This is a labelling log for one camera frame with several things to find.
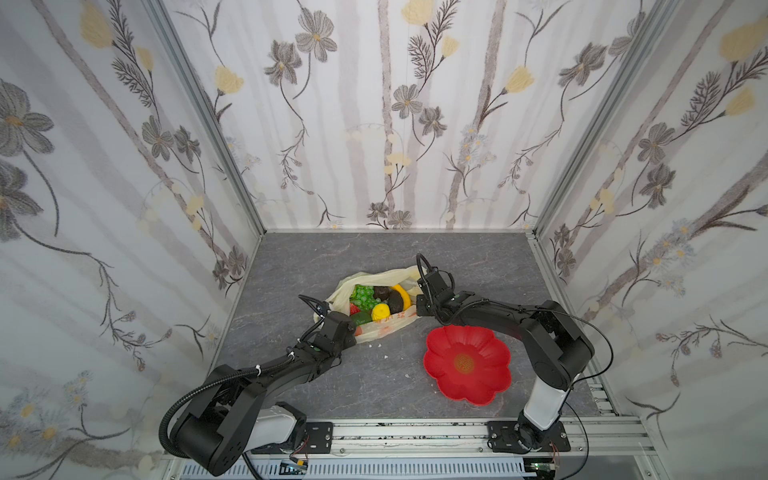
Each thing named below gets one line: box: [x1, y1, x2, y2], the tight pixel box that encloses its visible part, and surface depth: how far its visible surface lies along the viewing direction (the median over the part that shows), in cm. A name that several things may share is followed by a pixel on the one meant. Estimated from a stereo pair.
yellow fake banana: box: [390, 284, 412, 311], surface depth 100 cm
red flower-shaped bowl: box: [424, 325, 512, 406], surface depth 88 cm
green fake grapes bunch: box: [349, 284, 381, 311], surface depth 97 cm
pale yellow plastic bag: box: [313, 266, 418, 344], surface depth 92 cm
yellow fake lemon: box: [371, 303, 391, 323], surface depth 92 cm
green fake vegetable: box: [350, 311, 373, 327], surface depth 92 cm
